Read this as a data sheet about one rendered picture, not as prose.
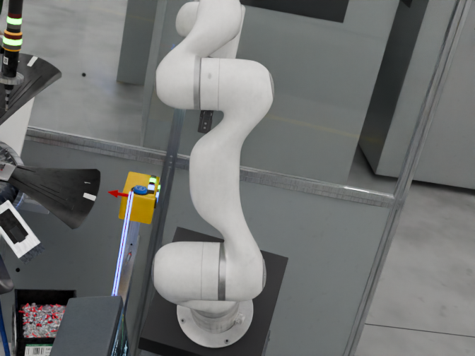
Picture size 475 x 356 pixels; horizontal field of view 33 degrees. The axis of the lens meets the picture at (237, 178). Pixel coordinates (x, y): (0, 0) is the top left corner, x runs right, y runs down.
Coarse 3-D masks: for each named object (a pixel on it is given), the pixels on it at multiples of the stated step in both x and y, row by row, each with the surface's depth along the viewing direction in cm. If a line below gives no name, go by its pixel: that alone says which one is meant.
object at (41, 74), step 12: (24, 60) 220; (36, 60) 218; (24, 72) 217; (36, 72) 216; (48, 72) 214; (60, 72) 214; (0, 84) 220; (24, 84) 214; (36, 84) 213; (48, 84) 212; (0, 96) 217; (12, 96) 214; (24, 96) 212; (0, 108) 214; (12, 108) 211; (0, 120) 211
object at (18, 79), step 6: (0, 36) 199; (0, 42) 199; (0, 48) 198; (0, 54) 200; (0, 60) 200; (0, 66) 200; (0, 72) 200; (0, 78) 197; (6, 78) 197; (12, 78) 198; (18, 78) 199; (12, 84) 198
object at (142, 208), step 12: (132, 180) 247; (144, 180) 248; (156, 180) 250; (156, 192) 244; (120, 204) 240; (132, 204) 240; (144, 204) 240; (120, 216) 241; (132, 216) 241; (144, 216) 241
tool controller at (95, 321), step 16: (80, 304) 157; (96, 304) 157; (112, 304) 157; (64, 320) 153; (80, 320) 153; (96, 320) 152; (112, 320) 152; (64, 336) 148; (80, 336) 148; (96, 336) 148; (112, 336) 148; (64, 352) 144; (80, 352) 143; (96, 352) 143; (112, 352) 146; (128, 352) 162
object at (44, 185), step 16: (16, 176) 210; (32, 176) 212; (48, 176) 214; (64, 176) 216; (80, 176) 218; (96, 176) 219; (32, 192) 207; (48, 192) 209; (64, 192) 211; (80, 192) 213; (96, 192) 215; (48, 208) 205; (64, 208) 207; (80, 208) 209; (80, 224) 206
